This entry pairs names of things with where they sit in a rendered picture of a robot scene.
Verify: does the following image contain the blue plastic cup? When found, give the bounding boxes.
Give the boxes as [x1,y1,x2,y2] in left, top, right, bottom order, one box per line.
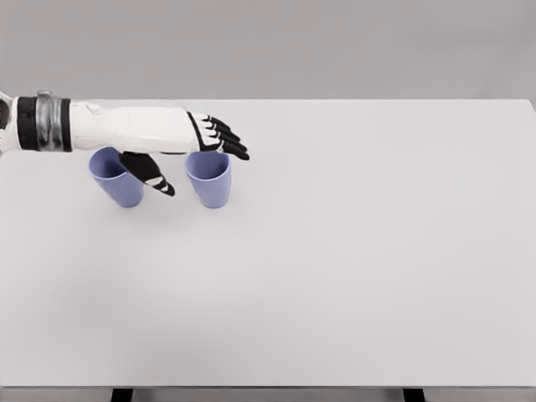
[87,146,147,209]
[184,151,233,209]

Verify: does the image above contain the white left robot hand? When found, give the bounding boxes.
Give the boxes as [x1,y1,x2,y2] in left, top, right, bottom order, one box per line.
[109,106,251,198]

